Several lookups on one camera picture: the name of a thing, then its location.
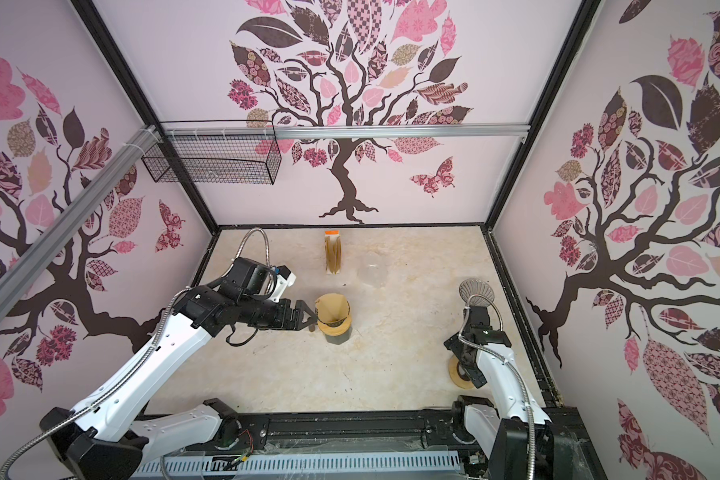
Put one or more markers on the white cable duct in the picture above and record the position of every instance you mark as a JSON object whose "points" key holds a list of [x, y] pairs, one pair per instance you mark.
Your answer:
{"points": [[292, 466]]}

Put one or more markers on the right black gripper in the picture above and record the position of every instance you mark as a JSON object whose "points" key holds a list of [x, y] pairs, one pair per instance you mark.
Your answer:
{"points": [[457, 346]]}

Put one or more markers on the green glass dripper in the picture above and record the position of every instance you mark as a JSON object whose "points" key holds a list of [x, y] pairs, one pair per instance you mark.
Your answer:
{"points": [[335, 325]]}

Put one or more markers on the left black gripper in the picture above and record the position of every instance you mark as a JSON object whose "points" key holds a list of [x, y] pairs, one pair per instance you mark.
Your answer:
{"points": [[283, 322]]}

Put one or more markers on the grey glass carafe mug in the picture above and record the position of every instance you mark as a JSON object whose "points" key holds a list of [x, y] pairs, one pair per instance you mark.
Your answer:
{"points": [[336, 338]]}

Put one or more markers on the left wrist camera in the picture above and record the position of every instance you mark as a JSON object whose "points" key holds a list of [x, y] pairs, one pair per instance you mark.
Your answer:
{"points": [[261, 282]]}

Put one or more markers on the clear plastic dripper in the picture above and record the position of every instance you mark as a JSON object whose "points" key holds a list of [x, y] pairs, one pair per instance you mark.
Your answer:
{"points": [[373, 270]]}

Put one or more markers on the coffee filter pack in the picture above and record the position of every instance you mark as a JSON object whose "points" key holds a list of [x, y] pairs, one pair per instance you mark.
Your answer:
{"points": [[333, 251]]}

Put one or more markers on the black base frame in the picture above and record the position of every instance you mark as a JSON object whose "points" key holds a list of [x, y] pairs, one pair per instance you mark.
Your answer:
{"points": [[567, 448]]}

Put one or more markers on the black wire basket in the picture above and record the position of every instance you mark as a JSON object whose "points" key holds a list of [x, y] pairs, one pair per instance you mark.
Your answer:
{"points": [[222, 152]]}

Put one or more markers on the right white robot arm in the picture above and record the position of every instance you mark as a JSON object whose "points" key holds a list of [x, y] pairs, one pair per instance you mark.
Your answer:
{"points": [[498, 384]]}

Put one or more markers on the aluminium rail left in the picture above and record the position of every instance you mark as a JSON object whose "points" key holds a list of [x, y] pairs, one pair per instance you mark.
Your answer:
{"points": [[41, 253]]}

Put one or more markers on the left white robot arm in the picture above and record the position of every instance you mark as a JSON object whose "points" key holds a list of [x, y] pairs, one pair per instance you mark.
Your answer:
{"points": [[144, 384]]}

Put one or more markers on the aluminium rail back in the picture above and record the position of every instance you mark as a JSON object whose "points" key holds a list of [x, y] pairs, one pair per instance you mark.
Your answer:
{"points": [[400, 131]]}

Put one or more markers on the brown paper coffee filter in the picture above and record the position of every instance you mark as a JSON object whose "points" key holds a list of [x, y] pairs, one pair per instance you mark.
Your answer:
{"points": [[332, 306]]}

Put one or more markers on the wooden ring holder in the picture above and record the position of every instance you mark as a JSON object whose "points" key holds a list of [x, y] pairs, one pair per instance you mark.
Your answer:
{"points": [[458, 374], [335, 329]]}

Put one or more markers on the aluminium rail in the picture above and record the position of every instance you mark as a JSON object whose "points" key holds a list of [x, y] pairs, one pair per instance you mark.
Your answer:
{"points": [[400, 131], [41, 253]]}

